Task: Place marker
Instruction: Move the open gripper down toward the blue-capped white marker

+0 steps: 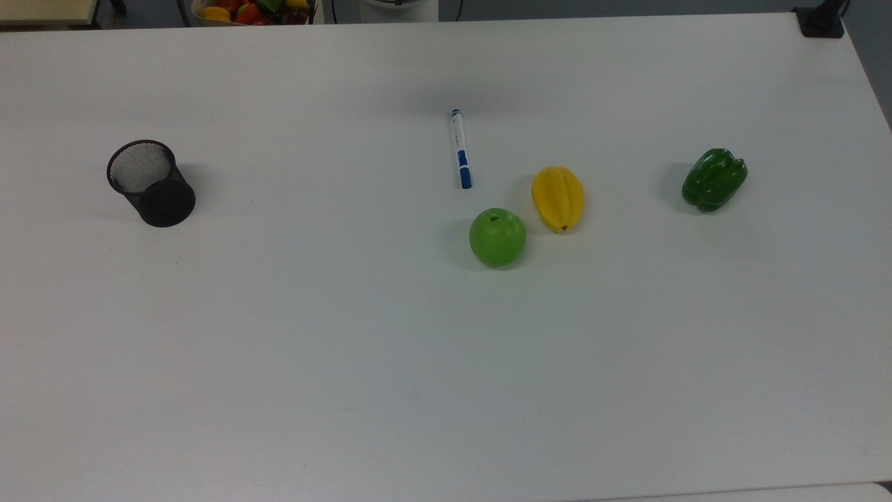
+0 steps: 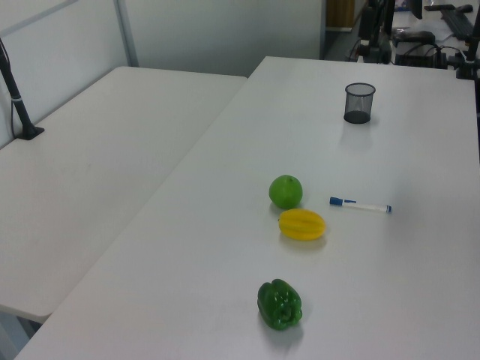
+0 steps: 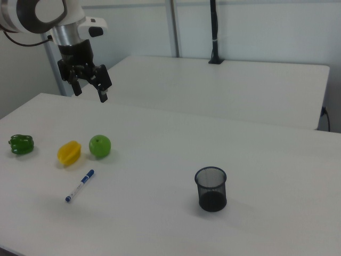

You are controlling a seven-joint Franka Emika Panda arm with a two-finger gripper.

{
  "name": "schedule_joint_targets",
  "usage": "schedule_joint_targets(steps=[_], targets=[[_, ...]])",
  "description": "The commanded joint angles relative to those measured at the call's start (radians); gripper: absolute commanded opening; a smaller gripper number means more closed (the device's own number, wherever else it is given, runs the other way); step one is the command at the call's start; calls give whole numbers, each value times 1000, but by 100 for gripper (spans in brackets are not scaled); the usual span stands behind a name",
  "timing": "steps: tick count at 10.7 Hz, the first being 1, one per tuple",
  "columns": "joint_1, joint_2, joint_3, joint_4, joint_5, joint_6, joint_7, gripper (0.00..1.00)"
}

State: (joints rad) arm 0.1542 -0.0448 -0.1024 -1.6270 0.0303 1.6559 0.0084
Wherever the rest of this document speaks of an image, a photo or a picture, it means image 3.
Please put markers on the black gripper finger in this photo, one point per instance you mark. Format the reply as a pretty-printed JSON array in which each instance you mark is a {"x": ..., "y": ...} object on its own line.
[
  {"x": 102, "y": 96},
  {"x": 77, "y": 88}
]

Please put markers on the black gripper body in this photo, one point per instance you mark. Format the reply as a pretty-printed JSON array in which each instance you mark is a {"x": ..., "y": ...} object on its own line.
[{"x": 77, "y": 57}]

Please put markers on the blue white marker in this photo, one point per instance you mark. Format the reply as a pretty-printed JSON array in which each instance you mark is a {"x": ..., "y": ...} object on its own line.
[{"x": 79, "y": 186}]

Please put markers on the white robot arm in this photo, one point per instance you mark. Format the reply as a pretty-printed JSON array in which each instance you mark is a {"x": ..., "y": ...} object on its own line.
[{"x": 50, "y": 12}]

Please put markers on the green apple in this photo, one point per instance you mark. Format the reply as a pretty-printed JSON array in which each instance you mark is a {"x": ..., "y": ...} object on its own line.
[{"x": 100, "y": 145}]

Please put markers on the yellow star fruit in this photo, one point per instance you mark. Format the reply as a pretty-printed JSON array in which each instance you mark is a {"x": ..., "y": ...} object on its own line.
[{"x": 69, "y": 152}]

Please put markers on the green bell pepper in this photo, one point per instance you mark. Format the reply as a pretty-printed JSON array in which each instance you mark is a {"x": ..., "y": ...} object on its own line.
[{"x": 22, "y": 144}]

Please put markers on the white background table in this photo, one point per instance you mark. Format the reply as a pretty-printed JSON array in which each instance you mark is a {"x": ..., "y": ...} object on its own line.
[{"x": 218, "y": 88}]

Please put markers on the black pole stand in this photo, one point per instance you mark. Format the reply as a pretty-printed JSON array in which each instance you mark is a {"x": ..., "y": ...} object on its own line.
[{"x": 214, "y": 32}]

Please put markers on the black mesh pen cup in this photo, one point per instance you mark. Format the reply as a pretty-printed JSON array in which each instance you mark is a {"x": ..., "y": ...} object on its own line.
[{"x": 211, "y": 197}]

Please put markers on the grey partition post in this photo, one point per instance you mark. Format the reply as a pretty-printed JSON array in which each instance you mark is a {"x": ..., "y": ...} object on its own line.
[
  {"x": 174, "y": 26},
  {"x": 57, "y": 77}
]

